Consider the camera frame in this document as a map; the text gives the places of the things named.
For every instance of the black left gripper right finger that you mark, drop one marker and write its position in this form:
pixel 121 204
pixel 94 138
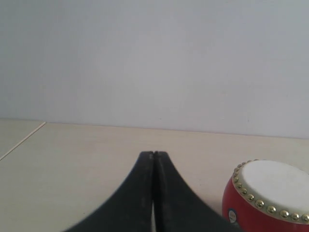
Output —
pixel 176 207

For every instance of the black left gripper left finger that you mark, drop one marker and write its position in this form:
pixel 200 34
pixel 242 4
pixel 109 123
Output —
pixel 129 209

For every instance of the red small drum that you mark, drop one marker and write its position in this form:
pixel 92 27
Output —
pixel 267 196

